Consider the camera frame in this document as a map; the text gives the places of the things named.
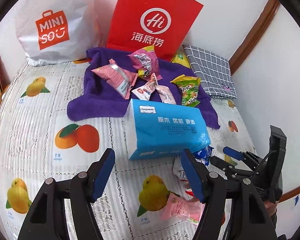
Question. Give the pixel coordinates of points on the pale pink snack packet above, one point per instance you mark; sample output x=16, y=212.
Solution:
x=180, y=208

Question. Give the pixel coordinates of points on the blue tissue pack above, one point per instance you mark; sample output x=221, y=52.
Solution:
x=165, y=135

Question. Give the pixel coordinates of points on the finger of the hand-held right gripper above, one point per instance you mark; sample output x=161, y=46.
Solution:
x=233, y=152
x=221, y=163

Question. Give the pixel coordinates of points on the brown wooden door frame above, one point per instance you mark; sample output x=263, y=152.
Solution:
x=255, y=32

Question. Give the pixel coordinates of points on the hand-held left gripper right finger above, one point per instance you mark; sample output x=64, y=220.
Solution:
x=192, y=177

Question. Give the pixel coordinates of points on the purple towel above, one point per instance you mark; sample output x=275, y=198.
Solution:
x=100, y=100

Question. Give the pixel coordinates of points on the blue snack packet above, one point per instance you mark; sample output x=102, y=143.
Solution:
x=202, y=155

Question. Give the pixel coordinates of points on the white red snack packet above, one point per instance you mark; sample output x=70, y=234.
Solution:
x=180, y=173

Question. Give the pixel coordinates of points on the fruit print table cover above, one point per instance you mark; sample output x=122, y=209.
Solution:
x=40, y=110

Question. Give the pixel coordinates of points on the white pink snack packet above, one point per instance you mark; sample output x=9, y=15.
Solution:
x=165, y=92

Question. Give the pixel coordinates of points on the magenta yellow snack packet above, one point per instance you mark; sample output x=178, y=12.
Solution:
x=145, y=60

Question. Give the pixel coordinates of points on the grey checked folded cloth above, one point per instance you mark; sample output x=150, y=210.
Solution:
x=210, y=70

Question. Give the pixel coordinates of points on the cartoon print snack packet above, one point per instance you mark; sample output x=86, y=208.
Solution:
x=142, y=90

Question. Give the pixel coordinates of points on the pink striped snack packet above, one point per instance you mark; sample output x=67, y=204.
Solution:
x=115, y=78

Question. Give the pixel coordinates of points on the red paper bag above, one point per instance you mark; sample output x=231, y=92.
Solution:
x=130, y=10

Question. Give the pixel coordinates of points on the green snack packet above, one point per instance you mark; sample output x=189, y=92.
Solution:
x=188, y=92

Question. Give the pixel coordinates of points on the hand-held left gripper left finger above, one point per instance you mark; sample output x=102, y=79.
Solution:
x=102, y=177

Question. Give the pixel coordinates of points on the yellow green wipes pack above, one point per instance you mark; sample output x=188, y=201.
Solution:
x=180, y=59

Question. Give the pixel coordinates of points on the white plastic shopping bag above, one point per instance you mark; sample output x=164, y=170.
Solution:
x=72, y=17

